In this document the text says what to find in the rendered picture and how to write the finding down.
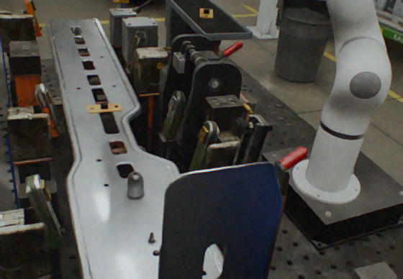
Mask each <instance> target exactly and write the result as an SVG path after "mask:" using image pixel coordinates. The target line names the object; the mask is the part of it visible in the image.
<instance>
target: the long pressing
mask: <svg viewBox="0 0 403 279"><path fill-rule="evenodd" d="M46 27H47V33H48V37H49V41H50V47H51V51H52V55H53V61H54V65H55V71H56V75H57V79H58V85H59V89H60V95H61V98H62V102H63V108H64V112H65V119H66V122H67V126H68V132H69V136H70V139H71V145H72V149H73V156H74V159H75V161H74V164H73V166H72V168H71V170H70V172H69V174H68V175H67V178H66V180H65V186H66V190H67V195H68V196H67V199H68V207H69V211H70V216H71V224H72V228H73V236H74V241H75V246H76V254H77V258H78V266H79V270H80V275H81V279H158V256H155V255H153V252H154V250H158V251H159V246H161V235H162V223H163V200H164V193H165V190H166V188H167V186H168V184H169V183H170V182H171V181H172V180H173V179H174V178H176V177H177V176H179V175H181V171H180V170H179V168H178V166H177V165H176V164H175V163H173V162H172V161H170V160H167V159H164V158H162V157H158V156H156V155H152V154H150V153H147V152H145V151H143V150H141V149H140V148H139V146H138V144H137V141H136V139H135V136H134V134H133V133H132V130H131V128H130V126H129V123H130V122H131V121H132V120H134V119H135V118H137V117H138V116H139V115H140V114H141V112H142V106H141V104H140V102H139V100H138V98H137V96H136V94H135V92H134V90H133V88H132V86H131V84H130V82H129V80H128V78H127V76H126V74H125V72H124V70H123V68H122V66H121V64H120V62H119V60H118V58H117V56H116V54H115V52H114V50H113V48H112V46H111V44H110V42H109V40H108V38H107V36H106V34H105V32H104V30H103V28H102V26H101V24H100V22H99V20H98V19H96V18H91V19H52V20H49V21H47V22H46ZM71 27H78V28H79V29H80V32H81V33H80V34H81V36H75V35H74V34H73V33H72V30H71ZM76 37H82V38H83V41H84V42H85V44H84V45H77V44H76V41H75V39H74V38H76ZM79 49H87V50H88V52H89V56H88V57H81V56H80V54H79V51H78V50H79ZM85 61H91V62H92V63H93V66H94V69H95V70H84V68H83V63H82V62H85ZM87 76H98V79H99V82H100V84H101V85H99V86H90V85H89V82H88V79H87ZM113 86H115V87H113ZM78 88H80V89H78ZM98 88H100V89H102V90H103V92H104V95H105V97H106V100H107V103H108V104H116V103H119V104H120V105H121V107H122V111H114V112H106V113H110V114H112V116H113V118H114V121H115V124H116V126H117V129H118V132H119V133H118V134H106V133H105V131H104V127H103V124H102V122H101V118H100V114H105V113H98V114H88V111H87V108H86V107H87V106H90V105H96V103H95V100H94V97H93V94H92V92H91V90H92V89H98ZM116 141H121V142H123V144H124V147H125V149H126V151H127V152H126V153H125V154H119V155H115V154H113V153H112V150H111V147H110V145H109V143H110V142H116ZM98 159H100V160H101V161H96V160H98ZM124 164H130V165H131V166H132V168H133V170H134V171H137V172H139V173H140V174H141V175H142V177H143V182H144V184H143V196H142V197H141V198H138V199H131V198H128V197H127V195H126V187H127V179H126V178H121V177H120V174H119V171H118V168H117V166H118V165H124ZM104 184H108V186H104ZM151 232H153V233H154V240H155V241H154V242H153V243H150V242H149V241H148V240H149V239H150V233H151ZM223 259H224V255H223V253H222V251H221V249H220V248H219V245H218V244H217V243H216V244H213V245H212V246H211V247H209V248H208V249H207V251H206V253H205V258H204V269H203V271H205V272H206V273H207V274H206V275H203V276H202V277H203V279H215V278H216V277H218V276H219V274H220V273H221V271H222V263H223Z"/></svg>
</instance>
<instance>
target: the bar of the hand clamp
mask: <svg viewBox="0 0 403 279"><path fill-rule="evenodd" d="M271 131H272V126H271V125H268V123H267V122H266V121H265V119H264V118H263V117H262V116H261V115H256V114H255V115H248V118H247V121H246V123H245V122H244V121H243V119H241V118H236V119H235V120H234V121H233V123H232V132H233V133H234V135H235V136H242V137H241V139H240V143H239V145H238V148H237V152H236V155H235V159H234V162H233V164H232V166H233V165H243V164H249V163H257V162H258V159H259V157H260V154H261V150H262V148H263V145H264V142H265V140H266V136H267V134H268V132H271Z"/></svg>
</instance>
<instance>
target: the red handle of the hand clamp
mask: <svg viewBox="0 0 403 279"><path fill-rule="evenodd" d="M307 153H308V151H307V149H306V148H305V147H301V146H299V147H298V148H296V149H295V150H293V151H291V152H290V153H289V154H287V155H285V156H284V157H282V158H281V159H280V160H279V161H280V162H281V164H282V165H283V166H284V167H285V168H286V169H287V170H288V169H289V168H291V167H293V166H294V165H296V164H297V163H299V162H300V161H302V160H303V159H304V158H306V157H307Z"/></svg>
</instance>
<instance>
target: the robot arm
mask: <svg viewBox="0 0 403 279"><path fill-rule="evenodd" d="M325 1H326V4H327V10H328V13H329V16H330V21H331V25H332V31H333V36H334V42H335V57H336V76H335V82H334V85H333V87H332V91H331V94H330V96H329V98H328V100H327V101H326V103H325V105H324V108H323V110H322V115H321V118H320V123H319V126H318V128H317V133H316V135H315V139H314V143H313V145H312V150H311V153H310V156H309V159H308V160H303V161H301V162H299V163H297V164H296V165H295V166H294V168H293V171H292V174H291V176H292V180H293V182H294V184H295V186H296V187H297V188H298V189H299V190H300V191H301V192H302V193H304V194H305V195H307V196H309V197H310V198H313V199H314V200H317V201H320V202H323V203H330V204H344V203H349V202H351V201H353V200H354V199H355V198H356V197H357V196H358V194H359V191H360V183H359V182H358V179H357V177H355V175H354V174H353V172H354V170H353V168H354V165H355V163H356V159H357V157H358V153H359V151H360V148H361V145H362V143H363V140H364V137H365V135H366V132H367V129H368V126H369V123H370V120H371V118H372V116H373V115H374V114H375V113H376V112H377V111H378V110H379V109H380V107H381V106H382V104H383V103H384V101H385V99H386V97H387V95H388V92H389V88H390V85H391V66H390V62H389V58H388V55H387V52H386V46H385V44H384V39H383V37H382V34H381V30H380V28H379V23H378V20H377V16H376V10H375V6H374V2H373V0H325Z"/></svg>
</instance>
